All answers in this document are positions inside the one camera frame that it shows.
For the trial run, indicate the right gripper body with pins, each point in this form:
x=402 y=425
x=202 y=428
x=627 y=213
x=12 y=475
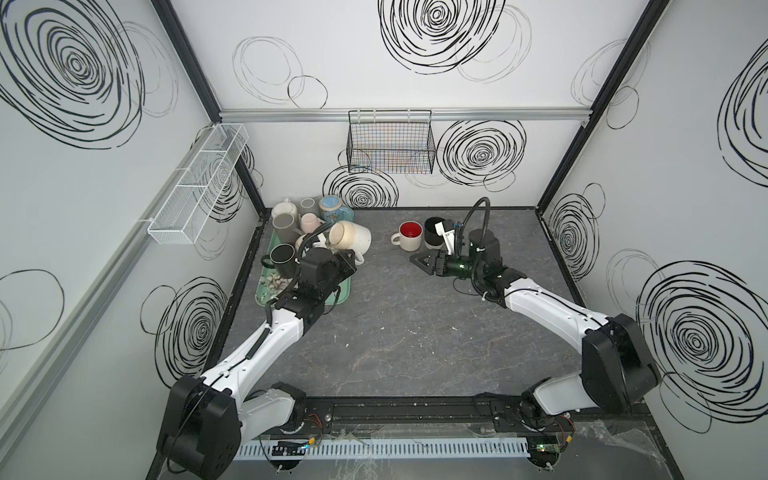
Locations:
x=441 y=264

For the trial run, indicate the green floral tray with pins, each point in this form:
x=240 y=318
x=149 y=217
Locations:
x=270 y=284

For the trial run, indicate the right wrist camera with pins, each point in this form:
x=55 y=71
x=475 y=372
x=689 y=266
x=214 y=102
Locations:
x=447 y=230

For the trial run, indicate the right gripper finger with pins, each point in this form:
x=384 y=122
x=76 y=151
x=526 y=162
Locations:
x=435 y=254
x=426 y=264

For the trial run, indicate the beige mug white handle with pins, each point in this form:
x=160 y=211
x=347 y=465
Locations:
x=346 y=235

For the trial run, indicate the tall grey mug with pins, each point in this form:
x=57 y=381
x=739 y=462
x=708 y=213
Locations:
x=286 y=228

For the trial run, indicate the black speckled mug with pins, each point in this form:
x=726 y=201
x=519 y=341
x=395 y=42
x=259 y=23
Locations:
x=282 y=259

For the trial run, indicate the white mug red inside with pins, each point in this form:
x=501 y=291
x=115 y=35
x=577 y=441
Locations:
x=409 y=236

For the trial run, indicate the blue butterfly mug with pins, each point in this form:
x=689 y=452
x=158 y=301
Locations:
x=334 y=210

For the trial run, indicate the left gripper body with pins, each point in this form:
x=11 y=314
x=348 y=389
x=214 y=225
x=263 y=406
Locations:
x=342 y=263

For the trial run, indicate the pink mug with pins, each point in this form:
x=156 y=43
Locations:
x=310 y=222

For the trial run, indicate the black wire basket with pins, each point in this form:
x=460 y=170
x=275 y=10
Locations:
x=390 y=141

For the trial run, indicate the white wire shelf basket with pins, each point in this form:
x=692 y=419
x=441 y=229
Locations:
x=190 y=203

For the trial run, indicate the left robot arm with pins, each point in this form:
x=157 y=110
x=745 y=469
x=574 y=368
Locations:
x=208 y=417

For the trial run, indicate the white slotted cable duct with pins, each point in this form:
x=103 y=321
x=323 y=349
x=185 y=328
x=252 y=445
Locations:
x=377 y=449

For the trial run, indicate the small grey mug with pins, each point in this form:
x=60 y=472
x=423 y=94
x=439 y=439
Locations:
x=309 y=205

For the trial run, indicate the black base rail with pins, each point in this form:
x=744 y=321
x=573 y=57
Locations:
x=504 y=413

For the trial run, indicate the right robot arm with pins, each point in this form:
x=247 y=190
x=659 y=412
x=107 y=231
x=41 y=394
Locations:
x=617 y=368

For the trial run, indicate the white ribbed mug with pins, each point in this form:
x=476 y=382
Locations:
x=286 y=206

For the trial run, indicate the beige and salmon mug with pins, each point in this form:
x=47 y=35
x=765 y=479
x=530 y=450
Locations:
x=320 y=241

